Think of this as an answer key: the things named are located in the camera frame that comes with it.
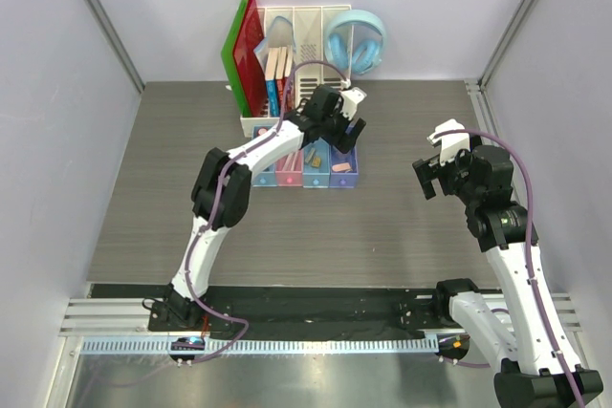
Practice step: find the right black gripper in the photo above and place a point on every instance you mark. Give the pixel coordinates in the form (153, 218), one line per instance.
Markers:
(431, 169)

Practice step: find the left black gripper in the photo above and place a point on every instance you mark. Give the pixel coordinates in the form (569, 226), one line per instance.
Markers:
(338, 139)

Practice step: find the pink stapler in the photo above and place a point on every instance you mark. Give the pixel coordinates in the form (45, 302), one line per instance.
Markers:
(344, 167)

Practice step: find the purple drawer bin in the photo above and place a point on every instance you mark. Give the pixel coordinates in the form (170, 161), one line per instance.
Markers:
(344, 180)

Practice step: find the beige long eraser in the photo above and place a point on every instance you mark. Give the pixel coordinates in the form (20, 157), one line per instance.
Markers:
(309, 155)

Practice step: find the green white marker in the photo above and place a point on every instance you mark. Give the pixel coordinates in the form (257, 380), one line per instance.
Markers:
(294, 162)

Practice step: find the pink drawer bin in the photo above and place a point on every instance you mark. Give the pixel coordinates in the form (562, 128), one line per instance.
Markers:
(287, 178)

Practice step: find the light blue drawer bin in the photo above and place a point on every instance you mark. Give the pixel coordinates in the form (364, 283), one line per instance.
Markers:
(267, 178)

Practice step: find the green red folder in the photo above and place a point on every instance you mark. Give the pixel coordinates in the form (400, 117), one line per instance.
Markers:
(242, 67)

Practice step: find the red black stamp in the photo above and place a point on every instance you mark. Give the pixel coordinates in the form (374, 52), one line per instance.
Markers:
(261, 131)

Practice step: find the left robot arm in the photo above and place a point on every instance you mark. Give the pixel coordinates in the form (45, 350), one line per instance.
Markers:
(221, 193)

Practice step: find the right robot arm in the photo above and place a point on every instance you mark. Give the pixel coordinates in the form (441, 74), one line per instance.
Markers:
(535, 364)

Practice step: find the light blue headphones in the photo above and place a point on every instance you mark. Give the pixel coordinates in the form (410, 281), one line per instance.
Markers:
(354, 41)

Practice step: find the clear zip pouch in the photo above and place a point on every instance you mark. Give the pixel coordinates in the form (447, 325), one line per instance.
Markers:
(279, 34)

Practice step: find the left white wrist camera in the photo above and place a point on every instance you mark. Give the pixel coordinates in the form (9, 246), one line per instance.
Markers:
(351, 99)

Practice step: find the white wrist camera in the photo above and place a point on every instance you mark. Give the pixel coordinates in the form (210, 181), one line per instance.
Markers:
(451, 139)
(351, 99)

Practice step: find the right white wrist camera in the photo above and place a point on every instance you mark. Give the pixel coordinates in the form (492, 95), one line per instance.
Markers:
(451, 139)

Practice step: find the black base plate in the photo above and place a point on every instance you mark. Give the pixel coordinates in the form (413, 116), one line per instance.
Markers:
(301, 313)

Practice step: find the white slotted cable duct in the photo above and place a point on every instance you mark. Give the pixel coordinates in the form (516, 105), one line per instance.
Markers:
(127, 345)

